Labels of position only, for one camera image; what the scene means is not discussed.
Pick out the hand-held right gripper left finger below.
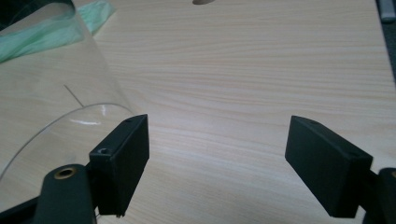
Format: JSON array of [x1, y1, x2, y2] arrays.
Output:
[[88, 113, 150, 217]]

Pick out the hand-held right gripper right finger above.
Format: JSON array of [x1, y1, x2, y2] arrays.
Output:
[[284, 115, 374, 218]]

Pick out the clear plastic cup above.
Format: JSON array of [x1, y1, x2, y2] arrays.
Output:
[[0, 0, 135, 188]]

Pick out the green plastic bag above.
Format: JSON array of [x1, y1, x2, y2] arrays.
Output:
[[0, 0, 117, 63]]

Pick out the white metal stand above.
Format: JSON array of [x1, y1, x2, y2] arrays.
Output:
[[377, 0, 396, 24]]

